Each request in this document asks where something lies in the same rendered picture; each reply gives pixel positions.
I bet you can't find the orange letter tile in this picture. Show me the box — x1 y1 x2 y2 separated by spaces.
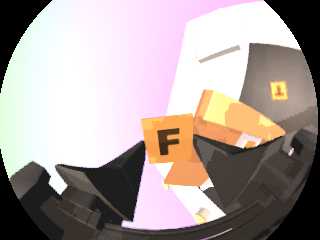
141 113 193 164
244 141 256 149
269 81 288 101

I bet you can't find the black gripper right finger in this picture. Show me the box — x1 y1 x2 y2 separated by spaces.
193 133 285 208

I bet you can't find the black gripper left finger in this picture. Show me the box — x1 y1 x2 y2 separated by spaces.
55 140 147 223

